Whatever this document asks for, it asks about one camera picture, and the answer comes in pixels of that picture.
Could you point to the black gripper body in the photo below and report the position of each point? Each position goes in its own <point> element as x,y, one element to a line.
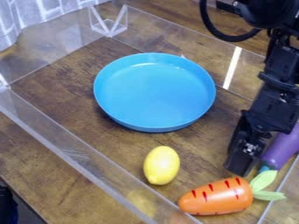
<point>274,111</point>

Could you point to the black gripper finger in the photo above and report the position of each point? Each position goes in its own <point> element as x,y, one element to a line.
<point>246,147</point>

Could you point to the orange toy carrot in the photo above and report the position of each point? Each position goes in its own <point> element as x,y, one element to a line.
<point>229,195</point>

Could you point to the yellow toy lemon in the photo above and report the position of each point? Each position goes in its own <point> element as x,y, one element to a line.
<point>162,165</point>

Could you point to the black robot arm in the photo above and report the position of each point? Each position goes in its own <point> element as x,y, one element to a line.
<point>278,17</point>

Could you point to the blue round tray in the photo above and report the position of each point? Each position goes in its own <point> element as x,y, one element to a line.
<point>154,92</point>

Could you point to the purple toy eggplant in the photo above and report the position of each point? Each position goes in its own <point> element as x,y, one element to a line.
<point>281,150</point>

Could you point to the white patterned curtain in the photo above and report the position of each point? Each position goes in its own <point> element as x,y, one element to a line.
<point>22,13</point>

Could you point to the clear acrylic enclosure wall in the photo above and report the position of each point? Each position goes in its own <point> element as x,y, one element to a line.
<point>74,163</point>

